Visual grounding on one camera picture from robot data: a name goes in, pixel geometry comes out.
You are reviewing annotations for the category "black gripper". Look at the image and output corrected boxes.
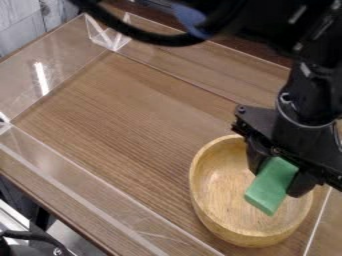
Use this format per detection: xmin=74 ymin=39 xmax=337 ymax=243
xmin=232 ymin=105 xmax=342 ymax=198

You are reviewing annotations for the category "green rectangular block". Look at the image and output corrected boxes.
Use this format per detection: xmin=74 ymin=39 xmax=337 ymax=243
xmin=245 ymin=157 xmax=300 ymax=216

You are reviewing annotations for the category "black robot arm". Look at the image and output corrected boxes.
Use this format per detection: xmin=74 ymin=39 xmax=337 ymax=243
xmin=233 ymin=0 xmax=342 ymax=197

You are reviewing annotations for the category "light wooden bowl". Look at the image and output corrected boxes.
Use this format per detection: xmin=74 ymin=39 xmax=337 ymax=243
xmin=189 ymin=135 xmax=313 ymax=248

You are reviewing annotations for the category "clear acrylic tray wall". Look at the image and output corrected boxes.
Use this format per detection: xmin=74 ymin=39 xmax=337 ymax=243
xmin=0 ymin=18 xmax=342 ymax=256

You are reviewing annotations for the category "clear acrylic corner bracket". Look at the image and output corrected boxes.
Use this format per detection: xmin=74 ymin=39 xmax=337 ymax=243
xmin=85 ymin=14 xmax=132 ymax=52

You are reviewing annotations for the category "black metal bracket with screw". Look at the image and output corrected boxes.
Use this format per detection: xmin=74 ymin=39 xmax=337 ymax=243
xmin=41 ymin=243 xmax=79 ymax=256

